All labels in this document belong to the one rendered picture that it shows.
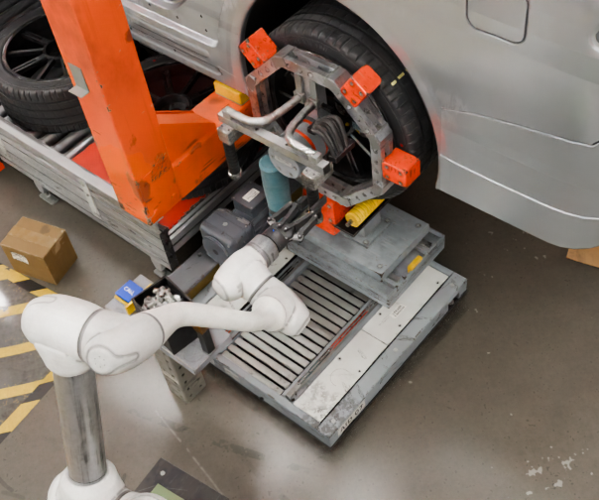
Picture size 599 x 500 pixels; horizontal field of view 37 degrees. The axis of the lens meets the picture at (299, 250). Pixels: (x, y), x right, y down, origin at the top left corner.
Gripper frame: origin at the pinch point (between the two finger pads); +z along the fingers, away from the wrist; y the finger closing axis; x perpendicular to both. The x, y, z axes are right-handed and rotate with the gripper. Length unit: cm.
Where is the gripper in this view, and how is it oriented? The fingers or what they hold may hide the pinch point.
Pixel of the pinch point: (313, 201)
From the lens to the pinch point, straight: 269.3
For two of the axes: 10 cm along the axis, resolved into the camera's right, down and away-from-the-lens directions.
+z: 6.4, -6.3, 4.4
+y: 7.6, 4.4, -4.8
